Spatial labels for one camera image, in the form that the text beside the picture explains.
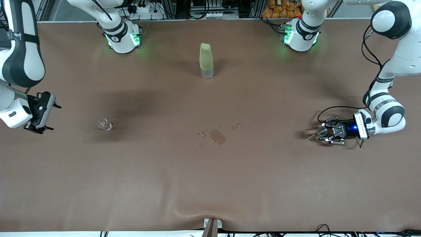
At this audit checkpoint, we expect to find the green bottle with clear base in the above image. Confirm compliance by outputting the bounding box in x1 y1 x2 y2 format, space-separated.
199 43 214 79

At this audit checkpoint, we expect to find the steel double jigger measuring cup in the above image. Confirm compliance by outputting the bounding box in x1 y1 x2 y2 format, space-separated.
308 126 329 142

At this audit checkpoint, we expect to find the metal table edge clamp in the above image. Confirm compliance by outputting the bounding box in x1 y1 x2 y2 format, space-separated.
203 218 223 237

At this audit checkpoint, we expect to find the orange snack bag pile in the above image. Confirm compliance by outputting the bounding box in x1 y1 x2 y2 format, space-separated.
262 0 305 19

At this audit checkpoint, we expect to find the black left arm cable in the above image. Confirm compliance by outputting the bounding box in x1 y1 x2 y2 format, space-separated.
317 25 395 148

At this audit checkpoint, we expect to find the white empty socket strip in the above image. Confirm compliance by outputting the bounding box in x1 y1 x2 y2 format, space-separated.
191 12 239 19

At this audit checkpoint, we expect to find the white power strip with plugs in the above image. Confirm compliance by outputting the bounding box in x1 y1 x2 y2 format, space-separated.
127 3 165 20

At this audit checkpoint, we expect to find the aluminium frame post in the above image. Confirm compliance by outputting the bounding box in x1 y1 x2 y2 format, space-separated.
35 0 50 22

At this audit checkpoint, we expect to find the liquid spill puddle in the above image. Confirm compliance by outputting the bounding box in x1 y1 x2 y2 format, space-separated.
210 128 227 146

